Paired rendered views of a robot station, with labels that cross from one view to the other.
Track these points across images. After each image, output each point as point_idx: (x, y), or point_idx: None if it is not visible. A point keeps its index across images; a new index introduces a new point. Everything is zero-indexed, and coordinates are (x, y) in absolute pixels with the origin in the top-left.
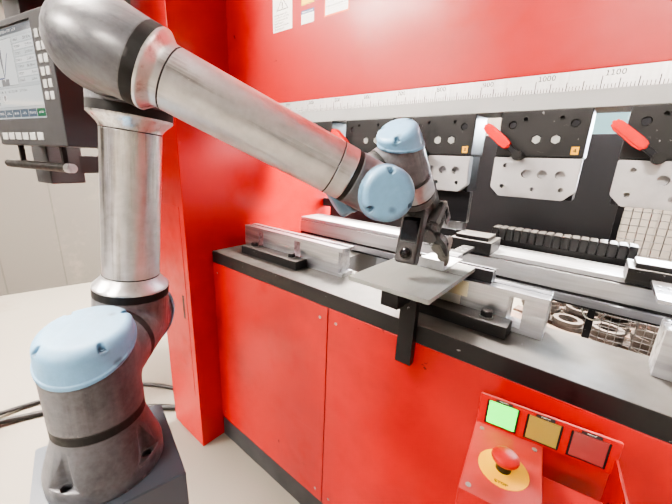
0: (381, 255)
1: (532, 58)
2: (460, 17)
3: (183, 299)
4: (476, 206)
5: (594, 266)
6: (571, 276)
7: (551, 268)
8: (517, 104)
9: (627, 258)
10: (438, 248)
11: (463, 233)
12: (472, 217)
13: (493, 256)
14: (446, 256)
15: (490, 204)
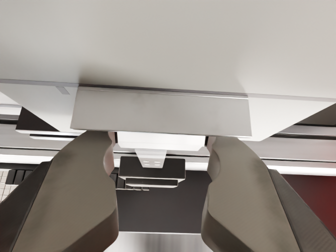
0: (297, 127)
1: None
2: None
3: None
4: (180, 206)
5: (24, 160)
6: (28, 144)
7: (52, 150)
8: None
9: (14, 171)
10: (53, 213)
11: (166, 186)
12: (182, 192)
13: (125, 154)
14: (51, 159)
15: (164, 210)
